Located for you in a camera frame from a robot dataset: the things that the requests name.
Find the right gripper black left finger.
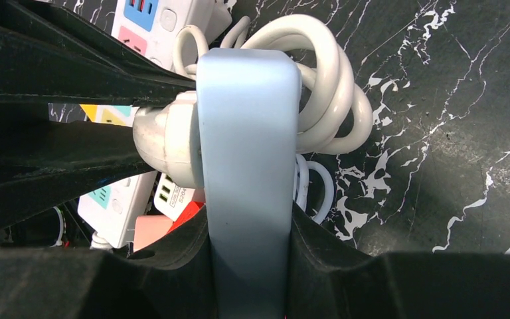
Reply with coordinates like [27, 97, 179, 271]
[0, 210, 217, 318]

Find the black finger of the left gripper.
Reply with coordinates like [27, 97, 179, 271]
[0, 0, 197, 109]
[0, 122, 152, 230]

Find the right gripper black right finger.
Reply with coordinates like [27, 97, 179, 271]
[286, 206, 510, 318]

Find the pink charger plug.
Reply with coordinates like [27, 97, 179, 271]
[133, 215, 173, 252]

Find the red cube plug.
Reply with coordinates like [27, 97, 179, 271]
[167, 201, 205, 234]

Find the small white USB power strip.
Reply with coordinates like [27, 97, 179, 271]
[153, 173, 205, 221]

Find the large white power strip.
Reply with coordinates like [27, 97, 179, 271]
[77, 1, 232, 251]

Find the white power cord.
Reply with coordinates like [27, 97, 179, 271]
[132, 14, 375, 189]

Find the light blue power strip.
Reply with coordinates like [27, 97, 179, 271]
[197, 49, 301, 318]

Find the white cord of large strip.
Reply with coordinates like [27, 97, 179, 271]
[90, 232, 114, 252]

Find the light blue strip cord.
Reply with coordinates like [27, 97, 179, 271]
[294, 154, 336, 225]

